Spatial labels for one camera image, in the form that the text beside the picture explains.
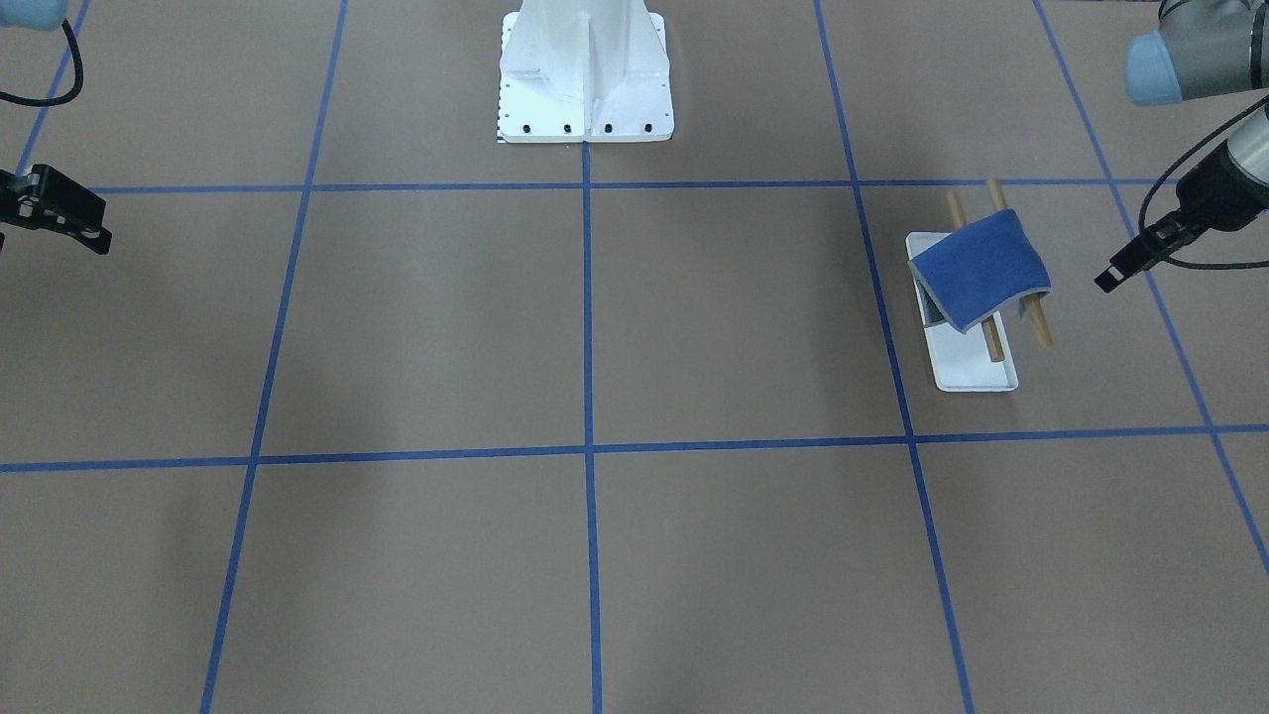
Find blue towel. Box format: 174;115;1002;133
909;208;1052;334

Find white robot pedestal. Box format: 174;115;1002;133
496;1;675;145

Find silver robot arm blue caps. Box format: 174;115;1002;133
3;1;1266;293

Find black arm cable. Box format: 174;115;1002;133
1138;94;1269;271

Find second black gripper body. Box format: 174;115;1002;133
1;164;112;256

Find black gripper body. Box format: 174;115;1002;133
1145;164;1268;261

